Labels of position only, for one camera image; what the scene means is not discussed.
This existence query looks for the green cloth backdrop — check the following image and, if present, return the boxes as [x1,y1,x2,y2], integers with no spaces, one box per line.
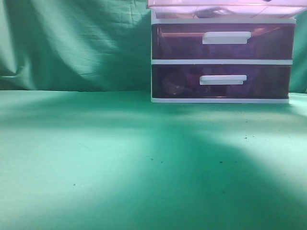
[0,0,307,94]

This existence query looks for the green table cloth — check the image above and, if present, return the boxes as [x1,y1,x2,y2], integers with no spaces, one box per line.
[0,91,307,230]

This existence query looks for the white plastic drawer cabinet frame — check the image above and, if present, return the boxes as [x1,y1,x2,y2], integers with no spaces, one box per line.
[151,11,296,104]

